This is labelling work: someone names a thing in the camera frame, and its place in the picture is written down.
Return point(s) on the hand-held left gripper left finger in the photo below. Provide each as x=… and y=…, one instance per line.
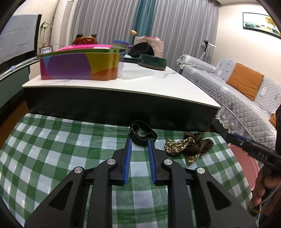
x=127, y=164

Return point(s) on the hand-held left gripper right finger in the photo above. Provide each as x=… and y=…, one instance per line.
x=152, y=164

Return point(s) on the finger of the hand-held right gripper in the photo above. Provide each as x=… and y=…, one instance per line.
x=259, y=153

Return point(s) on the pink plastic bin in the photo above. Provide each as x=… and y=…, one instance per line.
x=243, y=164

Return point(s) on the person's right hand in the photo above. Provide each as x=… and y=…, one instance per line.
x=261, y=184

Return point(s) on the orange cushion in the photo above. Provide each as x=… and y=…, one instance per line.
x=273, y=120
x=243, y=81

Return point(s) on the brown patterned scrunchie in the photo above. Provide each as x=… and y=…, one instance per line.
x=197, y=144

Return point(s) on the grey quilted sofa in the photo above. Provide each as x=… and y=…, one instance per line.
x=219, y=92

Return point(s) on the green checkered cloth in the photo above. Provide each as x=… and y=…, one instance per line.
x=54, y=153

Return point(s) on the white top coffee table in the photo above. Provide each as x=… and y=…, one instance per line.
x=131, y=87

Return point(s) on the dark green round tin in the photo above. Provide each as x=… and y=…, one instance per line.
x=152, y=61

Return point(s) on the mint green tray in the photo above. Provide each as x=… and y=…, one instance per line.
x=131, y=57

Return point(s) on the multicoloured storage box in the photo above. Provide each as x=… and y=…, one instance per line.
x=76, y=65

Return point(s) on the white floor lamp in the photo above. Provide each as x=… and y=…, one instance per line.
x=205, y=42

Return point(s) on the black hat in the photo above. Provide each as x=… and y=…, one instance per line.
x=140, y=49

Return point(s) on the pink lace basket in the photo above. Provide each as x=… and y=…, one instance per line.
x=158, y=47

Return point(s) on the stack of pastel bowls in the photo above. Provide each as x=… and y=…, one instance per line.
x=120, y=43

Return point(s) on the yellow flower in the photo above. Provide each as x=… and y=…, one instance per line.
x=134, y=32

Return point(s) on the green television cabinet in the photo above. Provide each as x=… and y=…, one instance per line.
x=11, y=87

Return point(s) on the grey curtain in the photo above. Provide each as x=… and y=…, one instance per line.
x=186, y=26
x=98, y=22

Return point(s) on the teal curtain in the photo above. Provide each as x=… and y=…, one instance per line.
x=144, y=17

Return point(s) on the white rod with blue cap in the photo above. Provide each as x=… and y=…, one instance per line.
x=13, y=67

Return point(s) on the green potted plant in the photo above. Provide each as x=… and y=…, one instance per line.
x=44, y=28

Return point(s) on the grey covered television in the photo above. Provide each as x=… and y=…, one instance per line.
x=17, y=39

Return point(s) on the framed wall picture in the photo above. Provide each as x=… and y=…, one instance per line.
x=259, y=24

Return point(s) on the small photo frame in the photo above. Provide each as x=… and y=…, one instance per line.
x=46, y=50

